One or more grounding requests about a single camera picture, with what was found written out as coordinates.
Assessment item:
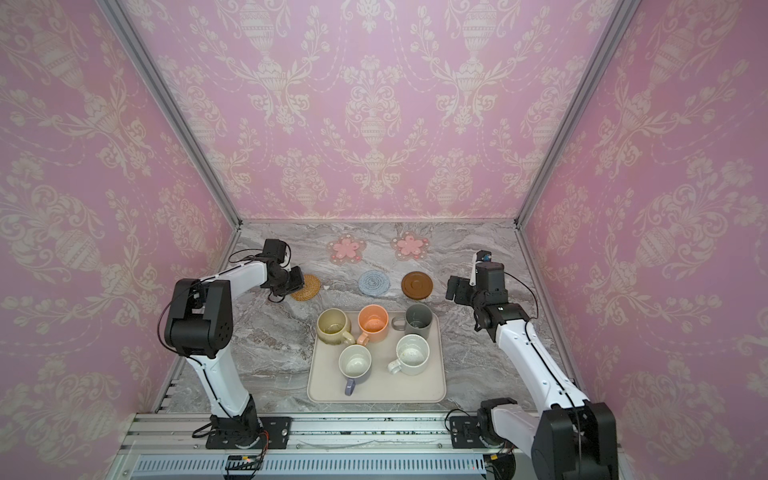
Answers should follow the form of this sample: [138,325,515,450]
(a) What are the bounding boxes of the woven tan coaster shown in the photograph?
[291,274,322,302]

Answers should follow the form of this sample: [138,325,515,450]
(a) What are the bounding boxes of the brown wooden coaster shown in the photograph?
[401,271,434,301]

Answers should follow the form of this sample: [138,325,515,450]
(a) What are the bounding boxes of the dark grey mug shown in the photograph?
[391,304,434,338]

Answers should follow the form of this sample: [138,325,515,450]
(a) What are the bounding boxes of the pink flower coaster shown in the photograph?
[390,231,430,261]
[327,234,367,265]

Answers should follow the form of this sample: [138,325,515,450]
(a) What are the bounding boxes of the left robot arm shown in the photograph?
[159,239,304,452]

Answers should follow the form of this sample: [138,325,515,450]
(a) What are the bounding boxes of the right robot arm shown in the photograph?
[445,252,619,479]

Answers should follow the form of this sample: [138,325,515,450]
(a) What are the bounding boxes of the blue grey round coaster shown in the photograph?
[358,270,390,297]

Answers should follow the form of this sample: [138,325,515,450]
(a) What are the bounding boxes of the yellow-green mug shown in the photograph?
[315,308,356,345]

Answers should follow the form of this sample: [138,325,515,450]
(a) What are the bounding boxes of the orange pink mug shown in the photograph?
[357,304,389,346]

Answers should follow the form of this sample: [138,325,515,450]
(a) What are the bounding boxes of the beige serving tray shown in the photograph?
[307,316,447,404]

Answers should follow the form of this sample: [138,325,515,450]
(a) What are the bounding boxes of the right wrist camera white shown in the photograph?
[469,250,492,286]

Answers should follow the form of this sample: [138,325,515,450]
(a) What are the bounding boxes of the white mug purple handle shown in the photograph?
[338,345,373,396]

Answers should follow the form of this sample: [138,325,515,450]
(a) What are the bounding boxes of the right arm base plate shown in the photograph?
[447,415,496,449]

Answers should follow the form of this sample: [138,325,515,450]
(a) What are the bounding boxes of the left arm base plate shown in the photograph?
[206,416,292,450]

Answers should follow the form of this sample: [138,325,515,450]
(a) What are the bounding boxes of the aluminium front rail frame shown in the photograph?
[108,410,540,479]

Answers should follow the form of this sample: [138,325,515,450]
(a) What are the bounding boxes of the left corner aluminium post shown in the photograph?
[96,0,242,231]

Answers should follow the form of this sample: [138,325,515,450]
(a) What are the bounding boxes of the corner aluminium post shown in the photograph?
[515,0,641,231]
[96,0,242,231]

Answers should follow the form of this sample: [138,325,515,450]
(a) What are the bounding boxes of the right corner aluminium post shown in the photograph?
[515,0,641,231]

